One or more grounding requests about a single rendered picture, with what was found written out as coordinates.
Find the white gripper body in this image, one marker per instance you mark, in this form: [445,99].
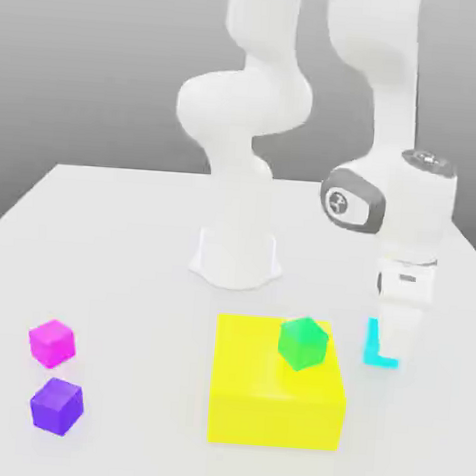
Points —
[400,325]

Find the small green cube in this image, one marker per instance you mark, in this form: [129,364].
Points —
[303,344]

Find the small cyan cube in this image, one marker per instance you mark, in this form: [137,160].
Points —
[372,343]

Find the large yellow box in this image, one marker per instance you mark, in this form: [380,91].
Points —
[274,408]

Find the small magenta cube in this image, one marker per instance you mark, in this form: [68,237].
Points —
[51,343]

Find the small purple cube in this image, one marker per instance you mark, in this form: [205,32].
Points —
[56,406]

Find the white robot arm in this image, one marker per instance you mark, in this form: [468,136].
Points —
[247,102]

